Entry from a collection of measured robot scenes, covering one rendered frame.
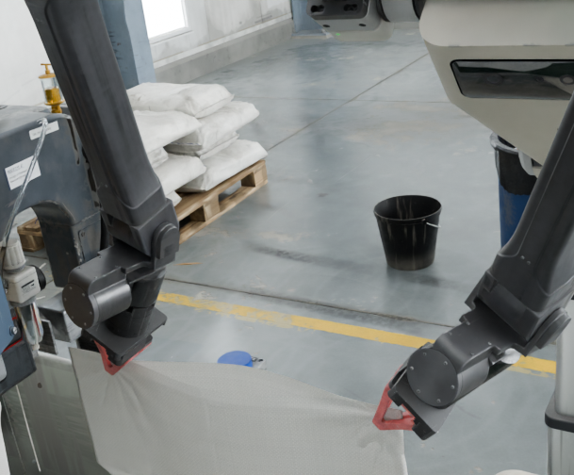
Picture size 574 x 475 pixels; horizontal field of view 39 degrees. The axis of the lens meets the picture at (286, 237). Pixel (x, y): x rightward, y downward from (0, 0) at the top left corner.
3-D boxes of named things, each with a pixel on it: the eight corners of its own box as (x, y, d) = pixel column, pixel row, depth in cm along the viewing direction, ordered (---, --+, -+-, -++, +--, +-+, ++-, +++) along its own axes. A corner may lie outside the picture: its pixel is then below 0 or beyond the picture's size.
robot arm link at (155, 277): (178, 264, 101) (147, 237, 103) (137, 283, 96) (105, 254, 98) (164, 303, 105) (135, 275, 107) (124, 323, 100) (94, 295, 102)
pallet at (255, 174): (267, 182, 486) (264, 159, 480) (146, 268, 390) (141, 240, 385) (156, 174, 524) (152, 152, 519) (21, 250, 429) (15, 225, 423)
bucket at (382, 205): (453, 251, 370) (451, 197, 360) (430, 279, 347) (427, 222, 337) (392, 243, 385) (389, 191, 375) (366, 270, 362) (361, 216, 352)
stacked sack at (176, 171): (211, 175, 430) (207, 149, 425) (134, 223, 378) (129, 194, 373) (147, 170, 450) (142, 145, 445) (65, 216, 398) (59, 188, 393)
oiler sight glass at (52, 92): (67, 99, 116) (61, 74, 114) (54, 104, 114) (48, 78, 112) (54, 98, 117) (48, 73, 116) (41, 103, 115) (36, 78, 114)
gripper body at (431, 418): (382, 396, 86) (427, 363, 81) (418, 347, 94) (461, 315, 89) (425, 441, 86) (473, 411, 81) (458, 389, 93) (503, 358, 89)
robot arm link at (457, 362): (578, 312, 78) (509, 254, 82) (522, 345, 70) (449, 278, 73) (512, 395, 84) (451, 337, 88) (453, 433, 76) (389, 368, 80)
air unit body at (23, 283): (61, 340, 110) (35, 235, 104) (36, 358, 107) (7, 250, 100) (38, 335, 112) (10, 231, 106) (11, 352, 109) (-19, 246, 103)
